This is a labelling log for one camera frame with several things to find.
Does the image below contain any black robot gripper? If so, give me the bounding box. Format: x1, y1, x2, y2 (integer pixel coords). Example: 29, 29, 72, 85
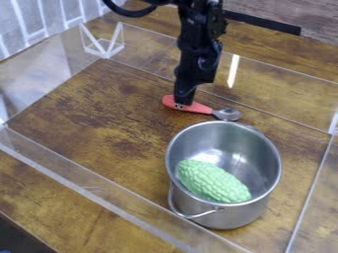
174, 30, 223, 108

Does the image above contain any orange handled metal spoon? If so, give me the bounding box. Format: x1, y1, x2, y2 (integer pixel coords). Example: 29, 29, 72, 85
163, 95, 242, 122

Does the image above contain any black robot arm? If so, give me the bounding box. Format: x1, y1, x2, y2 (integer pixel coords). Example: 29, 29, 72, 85
174, 0, 227, 108

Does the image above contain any stainless steel pot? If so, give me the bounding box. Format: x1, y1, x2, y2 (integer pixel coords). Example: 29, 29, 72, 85
166, 121, 282, 229

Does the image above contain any green bitter melon toy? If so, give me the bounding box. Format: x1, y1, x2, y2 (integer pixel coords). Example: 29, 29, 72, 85
176, 159, 253, 203

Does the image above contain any clear acrylic corner bracket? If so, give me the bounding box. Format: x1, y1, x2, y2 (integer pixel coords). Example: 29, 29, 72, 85
79, 22, 126, 58

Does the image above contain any black wall strip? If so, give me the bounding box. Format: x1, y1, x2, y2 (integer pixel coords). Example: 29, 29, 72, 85
223, 10, 301, 36

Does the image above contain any black cable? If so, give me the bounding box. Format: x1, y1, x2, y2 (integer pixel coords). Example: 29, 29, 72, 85
102, 0, 176, 19

